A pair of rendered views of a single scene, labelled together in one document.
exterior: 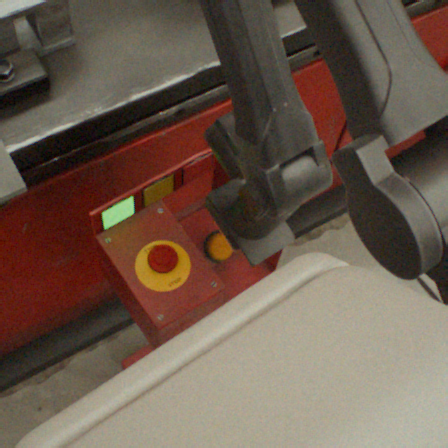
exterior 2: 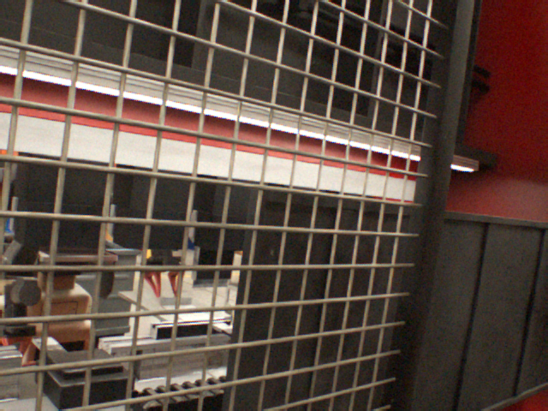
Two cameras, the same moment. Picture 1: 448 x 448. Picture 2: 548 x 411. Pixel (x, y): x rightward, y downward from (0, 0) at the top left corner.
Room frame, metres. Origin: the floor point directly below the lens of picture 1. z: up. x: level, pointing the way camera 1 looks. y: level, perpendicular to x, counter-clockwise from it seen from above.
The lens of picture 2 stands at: (1.76, 0.51, 1.36)
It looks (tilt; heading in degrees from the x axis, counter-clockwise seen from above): 3 degrees down; 177
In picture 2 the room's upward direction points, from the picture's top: 8 degrees clockwise
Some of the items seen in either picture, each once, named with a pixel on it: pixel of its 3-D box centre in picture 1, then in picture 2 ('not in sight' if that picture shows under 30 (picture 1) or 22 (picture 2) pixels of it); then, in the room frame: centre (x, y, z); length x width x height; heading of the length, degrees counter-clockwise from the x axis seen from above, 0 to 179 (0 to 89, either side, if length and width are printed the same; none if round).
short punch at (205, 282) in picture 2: not in sight; (212, 267); (0.50, 0.45, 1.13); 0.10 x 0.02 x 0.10; 129
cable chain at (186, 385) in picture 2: not in sight; (242, 391); (0.94, 0.54, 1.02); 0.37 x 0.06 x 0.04; 129
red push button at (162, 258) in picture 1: (162, 262); not in sight; (0.37, 0.07, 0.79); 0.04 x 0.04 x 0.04
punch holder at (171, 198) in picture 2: not in sight; (152, 206); (0.61, 0.31, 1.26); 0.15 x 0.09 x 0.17; 129
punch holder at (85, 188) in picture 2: not in sight; (59, 199); (0.73, 0.16, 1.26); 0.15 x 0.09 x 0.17; 129
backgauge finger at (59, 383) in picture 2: not in sight; (67, 359); (0.88, 0.25, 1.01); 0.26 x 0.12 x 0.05; 39
